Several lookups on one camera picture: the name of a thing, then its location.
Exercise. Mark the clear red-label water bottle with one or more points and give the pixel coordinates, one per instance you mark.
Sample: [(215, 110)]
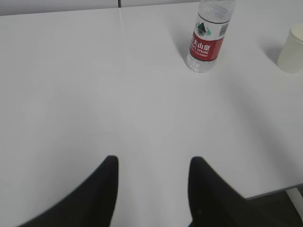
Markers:
[(210, 27)]

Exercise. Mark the white paper cup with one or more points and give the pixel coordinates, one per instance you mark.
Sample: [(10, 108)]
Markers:
[(290, 59)]

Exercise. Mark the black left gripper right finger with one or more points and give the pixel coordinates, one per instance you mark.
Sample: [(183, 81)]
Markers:
[(213, 203)]

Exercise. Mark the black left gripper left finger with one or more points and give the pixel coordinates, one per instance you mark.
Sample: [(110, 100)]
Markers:
[(92, 204)]

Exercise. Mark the white table leg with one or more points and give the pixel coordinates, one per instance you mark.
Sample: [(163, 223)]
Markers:
[(297, 200)]

